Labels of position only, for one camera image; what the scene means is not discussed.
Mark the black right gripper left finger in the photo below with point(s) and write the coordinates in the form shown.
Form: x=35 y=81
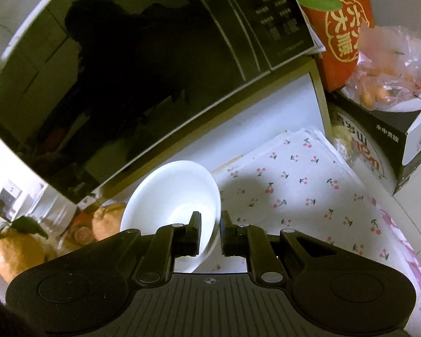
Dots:
x=187 y=238

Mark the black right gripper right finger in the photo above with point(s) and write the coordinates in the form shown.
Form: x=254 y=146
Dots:
x=234 y=238

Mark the white deep bowl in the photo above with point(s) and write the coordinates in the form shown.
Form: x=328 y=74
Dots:
x=169 y=195

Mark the orange citrus on cloth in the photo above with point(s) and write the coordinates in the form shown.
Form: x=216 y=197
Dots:
x=107 y=220

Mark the glass jar with tangerines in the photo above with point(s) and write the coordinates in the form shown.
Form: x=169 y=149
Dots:
x=68 y=229

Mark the large citrus on jar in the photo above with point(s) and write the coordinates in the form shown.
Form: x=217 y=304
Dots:
x=19 y=249

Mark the black white carton box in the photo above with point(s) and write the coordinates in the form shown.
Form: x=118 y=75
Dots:
x=388 y=142

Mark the black Midea microwave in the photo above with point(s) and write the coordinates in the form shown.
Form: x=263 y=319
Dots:
x=89 y=86

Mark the plastic bag of fruit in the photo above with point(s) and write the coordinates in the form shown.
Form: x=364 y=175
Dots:
x=387 y=76

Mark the red orange gift box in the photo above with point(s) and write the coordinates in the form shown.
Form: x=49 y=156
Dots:
x=337 y=23

